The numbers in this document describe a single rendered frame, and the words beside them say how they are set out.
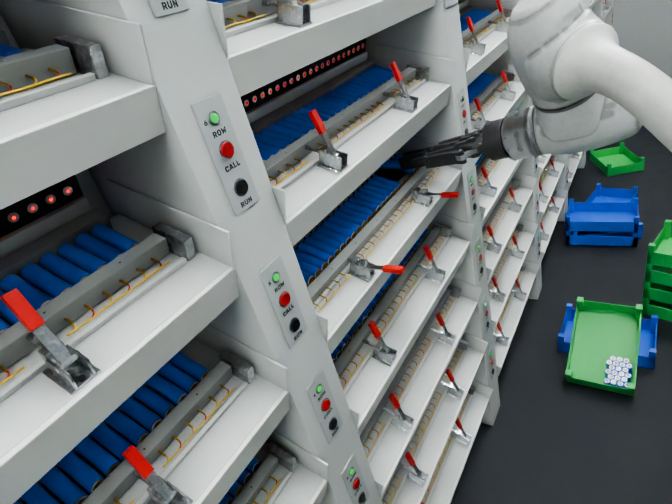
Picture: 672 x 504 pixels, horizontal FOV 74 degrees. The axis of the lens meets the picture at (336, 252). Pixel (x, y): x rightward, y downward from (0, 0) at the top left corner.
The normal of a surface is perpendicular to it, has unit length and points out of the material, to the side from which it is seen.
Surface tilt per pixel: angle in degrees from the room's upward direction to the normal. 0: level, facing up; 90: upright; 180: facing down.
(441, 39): 90
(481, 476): 0
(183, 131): 90
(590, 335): 26
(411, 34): 90
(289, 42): 109
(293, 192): 19
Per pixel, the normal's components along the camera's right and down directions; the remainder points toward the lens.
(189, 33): 0.82, 0.08
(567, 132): -0.39, 0.80
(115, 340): 0.03, -0.76
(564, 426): -0.25, -0.84
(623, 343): -0.45, -0.52
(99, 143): 0.86, 0.35
